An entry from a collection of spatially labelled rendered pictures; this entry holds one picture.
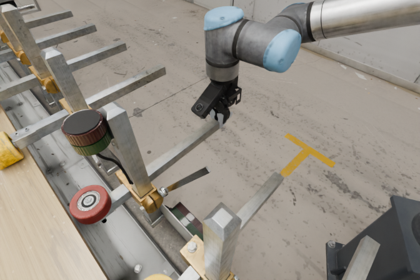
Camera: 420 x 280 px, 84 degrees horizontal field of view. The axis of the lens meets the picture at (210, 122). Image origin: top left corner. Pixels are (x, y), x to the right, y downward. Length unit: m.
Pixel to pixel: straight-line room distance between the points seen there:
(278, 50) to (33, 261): 0.62
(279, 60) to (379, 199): 1.50
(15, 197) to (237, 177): 1.25
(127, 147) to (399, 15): 0.56
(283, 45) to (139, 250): 0.69
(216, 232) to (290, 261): 1.21
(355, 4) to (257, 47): 0.21
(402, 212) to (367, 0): 0.75
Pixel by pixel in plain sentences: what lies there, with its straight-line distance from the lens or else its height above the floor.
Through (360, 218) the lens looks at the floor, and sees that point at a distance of 1.76.
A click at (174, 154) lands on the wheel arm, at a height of 0.86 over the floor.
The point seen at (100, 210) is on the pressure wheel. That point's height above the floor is 0.90.
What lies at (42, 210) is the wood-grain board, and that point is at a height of 0.90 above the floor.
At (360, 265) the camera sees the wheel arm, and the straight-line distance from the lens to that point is 0.67.
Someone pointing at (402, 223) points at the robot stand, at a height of 0.60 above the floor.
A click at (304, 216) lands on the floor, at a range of 1.62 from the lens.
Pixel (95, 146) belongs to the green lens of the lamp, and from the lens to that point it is 0.41.
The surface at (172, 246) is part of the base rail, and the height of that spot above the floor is 0.70.
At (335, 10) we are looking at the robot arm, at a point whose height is 1.21.
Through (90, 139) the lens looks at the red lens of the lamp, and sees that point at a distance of 0.40.
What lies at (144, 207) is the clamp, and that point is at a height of 0.86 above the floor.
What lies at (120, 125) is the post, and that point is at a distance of 0.43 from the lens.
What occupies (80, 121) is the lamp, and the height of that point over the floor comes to 1.14.
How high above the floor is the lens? 1.39
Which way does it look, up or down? 45 degrees down
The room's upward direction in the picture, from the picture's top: straight up
